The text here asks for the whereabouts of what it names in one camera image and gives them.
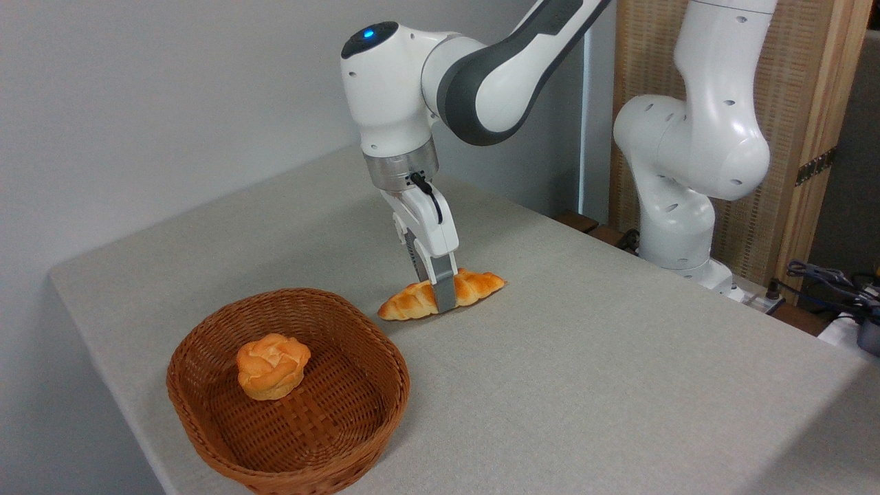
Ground dark grey box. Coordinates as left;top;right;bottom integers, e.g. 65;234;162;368
856;318;880;358

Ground long braided bread loaf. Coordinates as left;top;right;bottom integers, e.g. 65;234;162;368
377;267;508;322

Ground metal screen hinge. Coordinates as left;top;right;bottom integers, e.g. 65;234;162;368
795;146;838;188

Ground brown wicker basket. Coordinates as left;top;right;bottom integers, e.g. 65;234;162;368
166;287;412;495

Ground round bread roll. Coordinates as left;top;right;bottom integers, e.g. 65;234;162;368
236;333;312;402

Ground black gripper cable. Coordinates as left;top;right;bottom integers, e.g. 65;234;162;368
410;171;445;226

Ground grey tablecloth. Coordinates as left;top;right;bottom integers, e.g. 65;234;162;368
48;143;880;495

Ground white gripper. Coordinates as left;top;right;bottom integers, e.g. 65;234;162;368
379;186;460;314

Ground black cable bundle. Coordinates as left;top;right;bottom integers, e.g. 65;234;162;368
786;259;880;318

